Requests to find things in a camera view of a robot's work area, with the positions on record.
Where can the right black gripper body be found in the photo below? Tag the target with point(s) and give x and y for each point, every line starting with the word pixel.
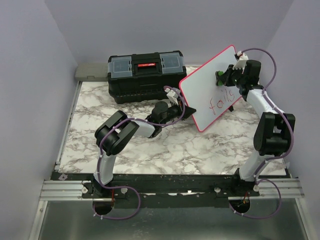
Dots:
pixel 234 77

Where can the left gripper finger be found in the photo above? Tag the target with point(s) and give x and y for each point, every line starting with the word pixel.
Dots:
pixel 189 110
pixel 186 116

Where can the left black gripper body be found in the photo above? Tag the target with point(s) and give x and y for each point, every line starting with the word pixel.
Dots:
pixel 175 112

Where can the green whiteboard eraser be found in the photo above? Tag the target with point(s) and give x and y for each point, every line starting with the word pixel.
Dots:
pixel 219 78

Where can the pink framed whiteboard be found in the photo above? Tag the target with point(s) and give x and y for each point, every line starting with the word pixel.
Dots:
pixel 201 92

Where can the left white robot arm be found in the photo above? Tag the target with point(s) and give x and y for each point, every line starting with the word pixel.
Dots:
pixel 115 133

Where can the black plastic toolbox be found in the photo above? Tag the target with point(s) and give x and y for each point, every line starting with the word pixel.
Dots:
pixel 142 77

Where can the grey plastic case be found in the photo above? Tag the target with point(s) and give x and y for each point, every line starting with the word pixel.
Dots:
pixel 91 72

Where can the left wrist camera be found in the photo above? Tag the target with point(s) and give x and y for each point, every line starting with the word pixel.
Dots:
pixel 172 94

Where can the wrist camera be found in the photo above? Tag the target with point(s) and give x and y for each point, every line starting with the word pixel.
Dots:
pixel 241 60
pixel 172 94

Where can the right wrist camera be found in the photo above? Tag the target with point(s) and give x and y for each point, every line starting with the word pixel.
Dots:
pixel 241 60

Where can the wire whiteboard stand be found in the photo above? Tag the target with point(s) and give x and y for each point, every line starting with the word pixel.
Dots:
pixel 231 108

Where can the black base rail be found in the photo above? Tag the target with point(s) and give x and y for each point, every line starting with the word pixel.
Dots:
pixel 128 191

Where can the aluminium extrusion frame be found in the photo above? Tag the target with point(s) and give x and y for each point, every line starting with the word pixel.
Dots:
pixel 61 211

